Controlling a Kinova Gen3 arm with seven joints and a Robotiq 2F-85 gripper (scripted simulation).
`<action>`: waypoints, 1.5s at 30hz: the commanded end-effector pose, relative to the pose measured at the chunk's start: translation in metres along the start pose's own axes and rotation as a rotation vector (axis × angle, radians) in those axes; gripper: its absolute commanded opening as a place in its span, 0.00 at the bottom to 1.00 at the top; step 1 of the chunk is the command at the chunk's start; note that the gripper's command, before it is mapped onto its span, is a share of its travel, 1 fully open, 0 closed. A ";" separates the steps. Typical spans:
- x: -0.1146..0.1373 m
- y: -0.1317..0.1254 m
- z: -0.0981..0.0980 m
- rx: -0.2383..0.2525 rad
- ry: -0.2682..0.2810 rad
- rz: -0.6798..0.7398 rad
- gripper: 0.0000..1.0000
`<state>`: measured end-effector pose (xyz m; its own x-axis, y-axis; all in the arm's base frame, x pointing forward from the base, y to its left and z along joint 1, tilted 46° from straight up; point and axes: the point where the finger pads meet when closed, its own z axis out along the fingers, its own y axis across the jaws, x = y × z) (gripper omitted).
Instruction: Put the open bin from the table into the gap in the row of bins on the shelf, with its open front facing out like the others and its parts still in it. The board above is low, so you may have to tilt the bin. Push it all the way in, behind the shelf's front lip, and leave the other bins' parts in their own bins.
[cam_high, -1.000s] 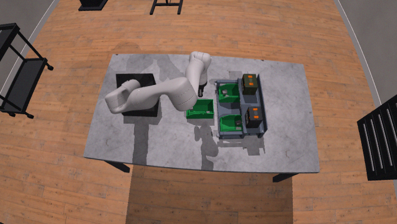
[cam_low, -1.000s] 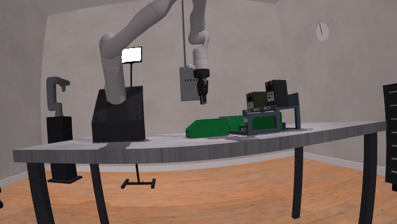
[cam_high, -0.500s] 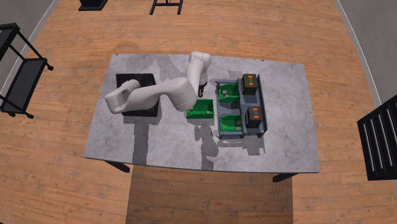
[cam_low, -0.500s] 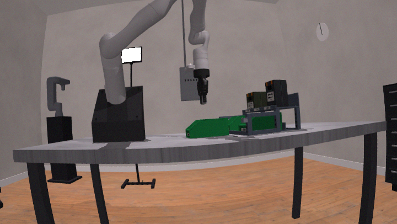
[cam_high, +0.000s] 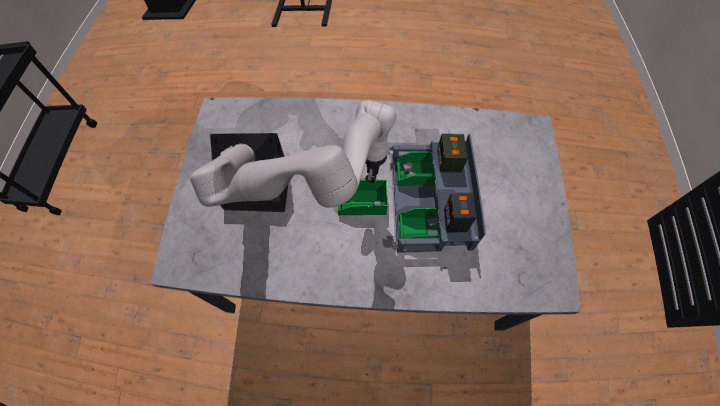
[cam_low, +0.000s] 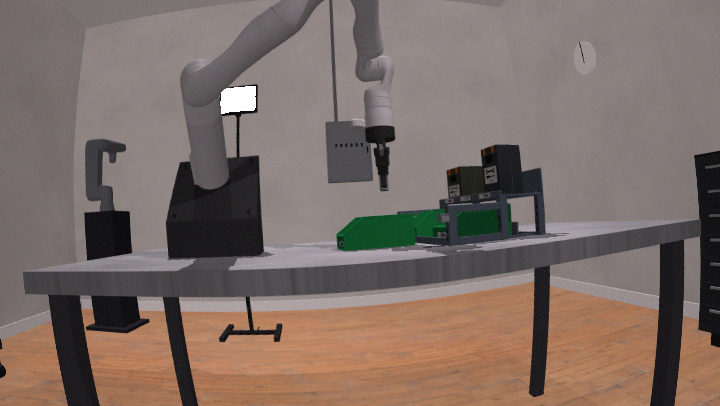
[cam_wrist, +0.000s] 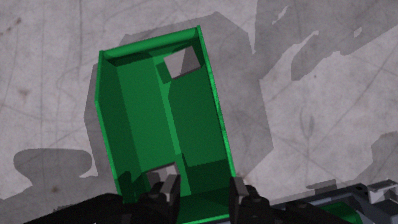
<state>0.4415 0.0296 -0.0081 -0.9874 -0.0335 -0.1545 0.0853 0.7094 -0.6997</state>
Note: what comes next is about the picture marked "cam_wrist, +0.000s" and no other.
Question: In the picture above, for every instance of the green bin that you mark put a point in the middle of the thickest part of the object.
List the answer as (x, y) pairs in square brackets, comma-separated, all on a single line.
[(344, 212), (148, 120)]

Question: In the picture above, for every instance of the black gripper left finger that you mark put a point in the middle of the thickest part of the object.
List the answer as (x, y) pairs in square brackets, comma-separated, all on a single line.
[(151, 208)]

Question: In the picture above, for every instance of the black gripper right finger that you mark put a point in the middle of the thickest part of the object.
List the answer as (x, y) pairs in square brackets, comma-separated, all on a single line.
[(254, 209)]

